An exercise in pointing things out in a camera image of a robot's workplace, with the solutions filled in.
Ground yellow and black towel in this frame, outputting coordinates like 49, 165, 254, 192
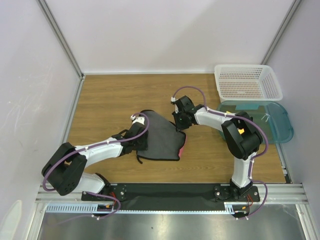
238, 128, 245, 135

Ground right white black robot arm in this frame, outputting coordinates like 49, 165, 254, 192
171, 95, 263, 201

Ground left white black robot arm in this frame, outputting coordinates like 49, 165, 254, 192
41, 121, 149, 201

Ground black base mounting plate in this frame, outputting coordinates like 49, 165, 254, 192
81, 182, 261, 212

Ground white perforated plastic basket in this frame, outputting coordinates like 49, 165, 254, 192
214, 64, 283, 102

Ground teal transparent plastic tray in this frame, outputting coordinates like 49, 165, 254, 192
217, 100, 294, 145

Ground white object at left edge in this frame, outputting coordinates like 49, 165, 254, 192
0, 200, 22, 240

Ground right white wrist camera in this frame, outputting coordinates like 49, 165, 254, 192
170, 97, 180, 113

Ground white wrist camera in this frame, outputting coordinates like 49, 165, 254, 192
170, 97, 180, 113
130, 114, 146, 126

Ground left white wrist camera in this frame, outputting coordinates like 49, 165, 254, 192
130, 114, 146, 126

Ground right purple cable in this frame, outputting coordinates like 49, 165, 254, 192
172, 86, 270, 221

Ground left grey cable duct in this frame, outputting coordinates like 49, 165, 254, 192
46, 203, 115, 214

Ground grey cable duct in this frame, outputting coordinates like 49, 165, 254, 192
46, 203, 115, 214
224, 202, 251, 215

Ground right grey cable duct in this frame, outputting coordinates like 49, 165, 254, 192
224, 202, 251, 215

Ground aluminium frame rail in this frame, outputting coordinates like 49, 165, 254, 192
35, 183, 308, 204

